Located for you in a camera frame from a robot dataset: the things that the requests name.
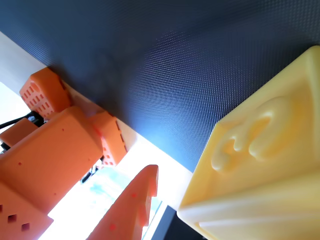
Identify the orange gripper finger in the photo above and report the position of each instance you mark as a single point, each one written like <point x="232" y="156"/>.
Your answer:
<point x="127" y="210"/>

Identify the yellow plastic toy block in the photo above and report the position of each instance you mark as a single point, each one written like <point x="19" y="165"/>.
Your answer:
<point x="262" y="162"/>

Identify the dark grey table mat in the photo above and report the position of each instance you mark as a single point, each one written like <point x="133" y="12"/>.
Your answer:
<point x="175" y="62"/>

